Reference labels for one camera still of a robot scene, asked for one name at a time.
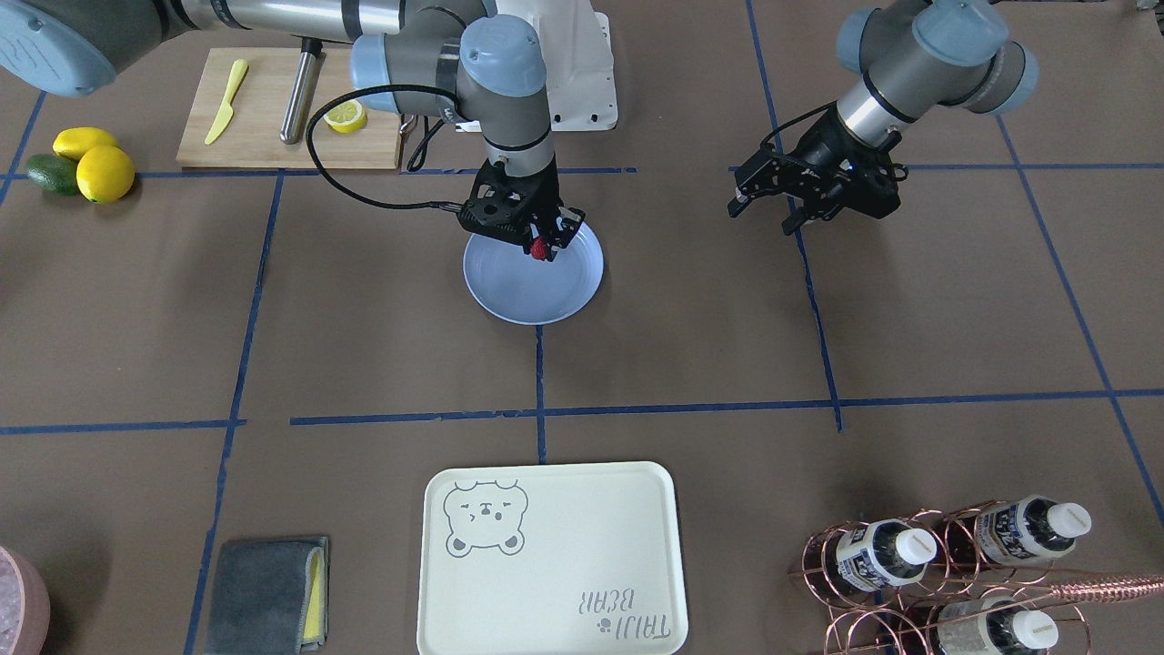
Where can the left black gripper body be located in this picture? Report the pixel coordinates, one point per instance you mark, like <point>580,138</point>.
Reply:
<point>819,148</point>

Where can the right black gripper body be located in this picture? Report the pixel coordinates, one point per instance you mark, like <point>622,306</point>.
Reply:
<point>540,193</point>

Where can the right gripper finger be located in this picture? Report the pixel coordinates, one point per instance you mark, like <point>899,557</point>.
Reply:
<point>532,233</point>
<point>565,228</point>

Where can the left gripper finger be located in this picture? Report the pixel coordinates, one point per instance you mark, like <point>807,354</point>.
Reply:
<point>811,209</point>
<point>767,173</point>

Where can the red strawberry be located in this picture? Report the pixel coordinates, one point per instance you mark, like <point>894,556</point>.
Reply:
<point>540,250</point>

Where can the blue plate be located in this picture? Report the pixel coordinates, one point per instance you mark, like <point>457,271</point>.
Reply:
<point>523,290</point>

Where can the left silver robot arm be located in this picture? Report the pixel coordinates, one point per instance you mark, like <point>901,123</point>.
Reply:
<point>908,57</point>

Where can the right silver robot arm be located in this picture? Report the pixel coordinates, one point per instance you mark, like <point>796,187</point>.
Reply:
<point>400,60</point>

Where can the lemon half slice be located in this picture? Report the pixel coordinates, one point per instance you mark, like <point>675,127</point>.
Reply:
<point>346,118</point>

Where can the steel rod black tip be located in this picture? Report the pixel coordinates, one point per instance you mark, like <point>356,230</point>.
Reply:
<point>308,66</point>

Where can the wooden cutting board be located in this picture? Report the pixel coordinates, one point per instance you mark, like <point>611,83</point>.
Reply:
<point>252,138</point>

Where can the yellow plastic knife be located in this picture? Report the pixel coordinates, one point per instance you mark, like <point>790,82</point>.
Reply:
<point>225,111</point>

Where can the cream bear tray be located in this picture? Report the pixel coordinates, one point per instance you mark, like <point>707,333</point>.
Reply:
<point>552,559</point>

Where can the dark drink bottle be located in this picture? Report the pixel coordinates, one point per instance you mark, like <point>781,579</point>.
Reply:
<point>884,554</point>
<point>994,625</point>
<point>1034,529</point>

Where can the yellow lemon round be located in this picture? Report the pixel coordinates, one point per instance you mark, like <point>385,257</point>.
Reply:
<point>105,174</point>

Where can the grey folded cloth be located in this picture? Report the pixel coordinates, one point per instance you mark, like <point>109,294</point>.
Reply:
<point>270,596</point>

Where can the yellow lemon oblong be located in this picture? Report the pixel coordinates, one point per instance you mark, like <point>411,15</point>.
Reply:
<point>72,143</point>

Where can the green avocado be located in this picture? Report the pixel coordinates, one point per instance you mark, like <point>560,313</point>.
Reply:
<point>53,173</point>

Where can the pink bowl of ice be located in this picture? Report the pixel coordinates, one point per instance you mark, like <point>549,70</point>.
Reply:
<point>26,606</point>

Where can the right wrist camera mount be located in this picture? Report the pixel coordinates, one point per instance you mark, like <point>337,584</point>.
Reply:
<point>498,204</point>

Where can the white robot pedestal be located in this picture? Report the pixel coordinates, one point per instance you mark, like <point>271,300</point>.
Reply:
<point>582,82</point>

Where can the copper wire bottle rack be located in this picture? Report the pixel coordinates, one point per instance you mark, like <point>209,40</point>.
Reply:
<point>907,619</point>

